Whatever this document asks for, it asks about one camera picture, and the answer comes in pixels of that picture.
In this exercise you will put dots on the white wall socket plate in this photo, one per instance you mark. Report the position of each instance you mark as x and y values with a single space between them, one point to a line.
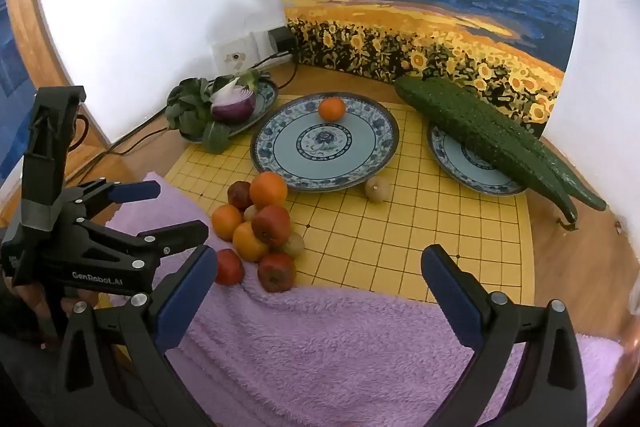
232 57

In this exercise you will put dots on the purple fluffy towel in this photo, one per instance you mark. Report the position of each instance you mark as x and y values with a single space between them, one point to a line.
325 347

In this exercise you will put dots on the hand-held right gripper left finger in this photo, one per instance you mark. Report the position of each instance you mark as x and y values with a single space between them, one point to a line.
190 292

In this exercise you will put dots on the black power adapter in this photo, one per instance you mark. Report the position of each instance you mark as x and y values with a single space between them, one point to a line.
280 38

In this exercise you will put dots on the small blue patterned plate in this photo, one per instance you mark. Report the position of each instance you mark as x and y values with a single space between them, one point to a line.
262 99
465 169

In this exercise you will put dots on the yellow grid mat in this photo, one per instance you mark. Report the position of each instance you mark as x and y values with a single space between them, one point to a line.
375 247

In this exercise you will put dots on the wooden trim board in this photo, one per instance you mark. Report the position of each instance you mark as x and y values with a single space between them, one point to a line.
30 37

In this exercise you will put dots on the green bok choy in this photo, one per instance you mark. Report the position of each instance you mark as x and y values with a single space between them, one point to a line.
190 112

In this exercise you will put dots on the brown kiwi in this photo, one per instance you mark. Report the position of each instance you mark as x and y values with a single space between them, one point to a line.
296 245
249 213
377 188

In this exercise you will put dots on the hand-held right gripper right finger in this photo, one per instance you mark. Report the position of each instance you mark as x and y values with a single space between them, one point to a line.
450 292

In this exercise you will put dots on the red apple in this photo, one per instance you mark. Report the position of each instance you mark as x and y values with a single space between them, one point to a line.
229 267
276 272
239 194
271 224

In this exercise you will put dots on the person's left hand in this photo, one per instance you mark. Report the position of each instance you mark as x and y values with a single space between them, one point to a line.
22 302

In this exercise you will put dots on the orange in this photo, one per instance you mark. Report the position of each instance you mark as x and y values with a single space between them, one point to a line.
248 243
332 109
227 222
268 189

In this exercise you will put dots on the halved red onion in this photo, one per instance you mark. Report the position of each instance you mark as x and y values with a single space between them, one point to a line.
233 102

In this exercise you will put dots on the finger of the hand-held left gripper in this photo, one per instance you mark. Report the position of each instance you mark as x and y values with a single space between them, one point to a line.
170 234
135 192

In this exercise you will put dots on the large blue patterned plate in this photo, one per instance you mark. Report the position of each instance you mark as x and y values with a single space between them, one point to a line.
300 167

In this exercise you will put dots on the white power outlet plate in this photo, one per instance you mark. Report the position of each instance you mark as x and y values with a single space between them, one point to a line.
261 43

